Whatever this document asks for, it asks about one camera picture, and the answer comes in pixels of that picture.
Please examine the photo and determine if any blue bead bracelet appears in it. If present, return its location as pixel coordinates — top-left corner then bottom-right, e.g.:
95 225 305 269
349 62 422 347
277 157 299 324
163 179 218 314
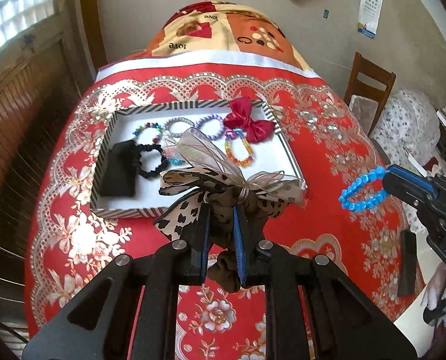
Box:
337 165 391 213

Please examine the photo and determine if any leopard print bow scrunchie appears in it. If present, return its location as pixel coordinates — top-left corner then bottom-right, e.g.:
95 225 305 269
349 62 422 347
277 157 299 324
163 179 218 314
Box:
154 127 306 293

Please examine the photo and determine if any black scrunchie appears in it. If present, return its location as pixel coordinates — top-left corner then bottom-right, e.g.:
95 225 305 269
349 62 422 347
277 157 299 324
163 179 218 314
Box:
135 144 170 180

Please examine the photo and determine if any black velvet jewelry pouch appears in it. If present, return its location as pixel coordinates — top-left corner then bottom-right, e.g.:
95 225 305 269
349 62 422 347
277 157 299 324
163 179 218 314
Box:
99 140 137 197

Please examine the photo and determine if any colourful chain bracelet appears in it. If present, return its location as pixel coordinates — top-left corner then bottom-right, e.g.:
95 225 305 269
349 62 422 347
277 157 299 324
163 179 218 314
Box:
223 128 256 168

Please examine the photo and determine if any purple bead bracelet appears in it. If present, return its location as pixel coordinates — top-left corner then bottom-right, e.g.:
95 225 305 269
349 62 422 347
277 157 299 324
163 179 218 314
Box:
195 113 226 142

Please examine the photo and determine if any lilac woven bracelet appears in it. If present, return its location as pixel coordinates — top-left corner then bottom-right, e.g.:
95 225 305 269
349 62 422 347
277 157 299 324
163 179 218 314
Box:
163 116 196 139

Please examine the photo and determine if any white striped jewelry tray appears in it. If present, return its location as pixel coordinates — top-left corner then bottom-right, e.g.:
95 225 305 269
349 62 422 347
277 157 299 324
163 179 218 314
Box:
88 99 308 220

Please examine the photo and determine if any white gloved right hand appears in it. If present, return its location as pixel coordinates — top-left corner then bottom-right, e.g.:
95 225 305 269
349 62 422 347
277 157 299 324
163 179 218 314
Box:
421 262 446 328

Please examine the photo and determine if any floral fabric cover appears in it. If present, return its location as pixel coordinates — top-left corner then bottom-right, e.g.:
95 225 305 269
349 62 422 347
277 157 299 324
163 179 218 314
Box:
370 89 441 177

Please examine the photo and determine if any wooden chair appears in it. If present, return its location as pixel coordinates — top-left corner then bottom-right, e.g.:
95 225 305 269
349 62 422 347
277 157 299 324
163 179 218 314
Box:
343 52 396 133

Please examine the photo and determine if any red satin bow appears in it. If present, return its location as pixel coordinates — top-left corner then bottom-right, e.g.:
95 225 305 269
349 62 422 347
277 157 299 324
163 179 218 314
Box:
223 97 276 144

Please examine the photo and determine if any red gold floral tablecloth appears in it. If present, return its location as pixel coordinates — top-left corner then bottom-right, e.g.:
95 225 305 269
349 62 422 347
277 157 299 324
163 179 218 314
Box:
23 49 426 360

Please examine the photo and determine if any eye chart poster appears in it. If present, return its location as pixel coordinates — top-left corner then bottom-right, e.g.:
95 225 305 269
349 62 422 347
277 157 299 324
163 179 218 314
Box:
358 0 383 39

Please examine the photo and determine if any orange cartoon blanket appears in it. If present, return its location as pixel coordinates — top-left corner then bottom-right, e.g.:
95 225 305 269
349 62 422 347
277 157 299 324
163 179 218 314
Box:
128 1 311 71

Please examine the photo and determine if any wooden slatted door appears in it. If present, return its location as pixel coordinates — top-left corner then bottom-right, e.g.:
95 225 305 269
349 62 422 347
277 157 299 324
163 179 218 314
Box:
0 0 110 346

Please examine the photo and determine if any multicolour bead bracelet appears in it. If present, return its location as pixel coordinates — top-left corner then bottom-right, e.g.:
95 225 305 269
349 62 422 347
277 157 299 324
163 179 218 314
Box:
132 121 164 144

